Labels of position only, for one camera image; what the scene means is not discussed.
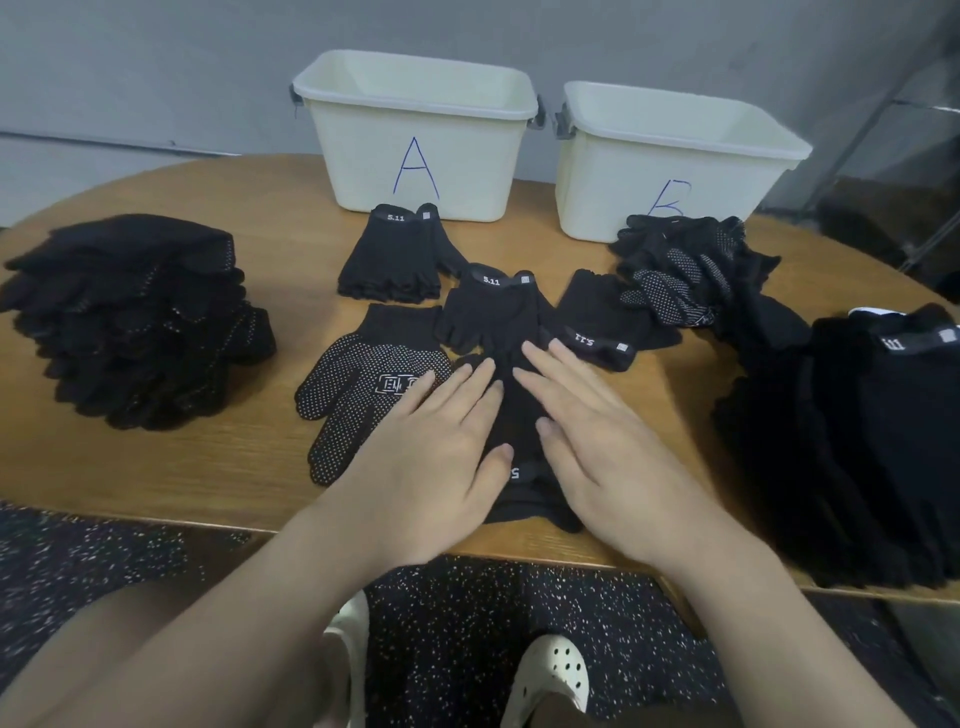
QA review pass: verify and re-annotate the person's left hand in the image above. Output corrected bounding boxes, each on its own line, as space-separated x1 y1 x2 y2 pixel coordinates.
315 357 515 572

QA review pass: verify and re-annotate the person's right hand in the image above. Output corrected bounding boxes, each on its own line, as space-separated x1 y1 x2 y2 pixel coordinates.
513 337 740 581

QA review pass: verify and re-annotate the black strapped glove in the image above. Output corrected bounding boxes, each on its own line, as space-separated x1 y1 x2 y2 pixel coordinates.
540 268 684 372

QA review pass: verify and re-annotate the pile of black gloves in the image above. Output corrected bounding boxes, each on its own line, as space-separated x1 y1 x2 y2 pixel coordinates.
0 213 278 432
610 213 812 354

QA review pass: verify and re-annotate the stack of black gloves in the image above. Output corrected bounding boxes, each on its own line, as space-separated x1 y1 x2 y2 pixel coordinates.
0 213 278 432

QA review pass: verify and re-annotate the person's right forearm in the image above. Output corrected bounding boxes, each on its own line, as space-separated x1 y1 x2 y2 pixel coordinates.
675 517 917 728

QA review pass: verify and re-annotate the person's left forearm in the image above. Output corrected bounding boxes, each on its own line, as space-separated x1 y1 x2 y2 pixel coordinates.
0 510 377 728

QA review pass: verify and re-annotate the white plastic bin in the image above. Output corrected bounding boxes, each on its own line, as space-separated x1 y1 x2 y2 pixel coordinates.
553 81 815 245
291 49 545 224

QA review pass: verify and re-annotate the person's right white shoe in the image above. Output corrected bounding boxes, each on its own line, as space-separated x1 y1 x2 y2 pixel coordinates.
499 633 593 728

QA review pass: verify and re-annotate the person's left leg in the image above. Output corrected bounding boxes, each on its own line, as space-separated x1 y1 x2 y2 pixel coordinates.
0 577 354 728

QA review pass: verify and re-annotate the metal rack frame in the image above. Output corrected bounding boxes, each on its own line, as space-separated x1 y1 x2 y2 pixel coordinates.
817 60 960 294

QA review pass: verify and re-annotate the person's white shoe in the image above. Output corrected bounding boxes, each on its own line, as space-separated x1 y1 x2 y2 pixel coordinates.
499 633 593 728
322 589 371 728

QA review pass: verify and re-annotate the person's left white shoe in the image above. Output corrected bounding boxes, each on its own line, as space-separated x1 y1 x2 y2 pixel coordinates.
322 589 371 728

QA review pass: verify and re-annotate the grey wall pipe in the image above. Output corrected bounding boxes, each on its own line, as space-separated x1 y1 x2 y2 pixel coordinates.
0 132 242 156

